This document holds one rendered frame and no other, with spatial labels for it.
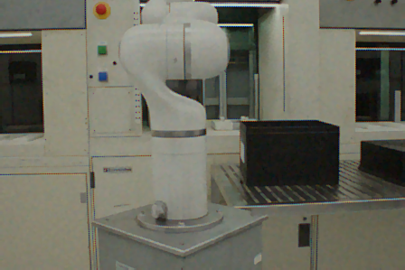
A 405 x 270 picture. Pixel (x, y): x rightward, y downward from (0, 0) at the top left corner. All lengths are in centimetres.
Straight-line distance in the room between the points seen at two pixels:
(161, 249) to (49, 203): 96
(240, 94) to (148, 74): 171
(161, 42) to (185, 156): 23
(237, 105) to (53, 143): 124
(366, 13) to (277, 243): 98
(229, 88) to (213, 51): 167
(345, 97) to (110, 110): 92
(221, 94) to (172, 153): 162
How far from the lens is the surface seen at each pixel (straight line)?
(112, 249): 93
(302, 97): 162
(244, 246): 92
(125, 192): 165
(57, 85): 165
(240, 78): 253
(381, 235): 190
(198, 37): 85
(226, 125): 181
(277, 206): 104
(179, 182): 86
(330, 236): 181
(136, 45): 85
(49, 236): 175
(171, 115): 84
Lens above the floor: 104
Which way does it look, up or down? 4 degrees down
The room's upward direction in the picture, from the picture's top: 1 degrees counter-clockwise
